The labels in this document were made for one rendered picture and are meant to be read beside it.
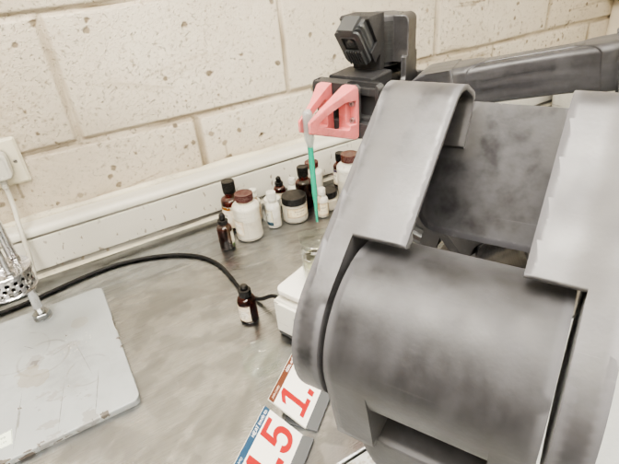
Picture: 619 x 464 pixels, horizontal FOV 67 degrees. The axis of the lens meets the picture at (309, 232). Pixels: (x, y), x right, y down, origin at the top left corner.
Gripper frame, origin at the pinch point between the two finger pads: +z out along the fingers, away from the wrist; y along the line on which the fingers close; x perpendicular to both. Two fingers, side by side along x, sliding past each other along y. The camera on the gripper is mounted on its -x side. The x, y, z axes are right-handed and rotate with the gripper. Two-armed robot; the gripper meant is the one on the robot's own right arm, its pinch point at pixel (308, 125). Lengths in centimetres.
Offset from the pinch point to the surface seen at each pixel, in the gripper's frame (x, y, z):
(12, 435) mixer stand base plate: 31, -21, 38
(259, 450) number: 28.9, 7.8, 22.8
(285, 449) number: 30.6, 9.3, 20.3
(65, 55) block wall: -6, -52, 1
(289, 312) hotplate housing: 25.9, -1.6, 5.8
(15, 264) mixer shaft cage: 14.7, -29.9, 27.6
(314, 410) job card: 31.5, 8.4, 13.7
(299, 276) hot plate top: 23.2, -3.1, 1.1
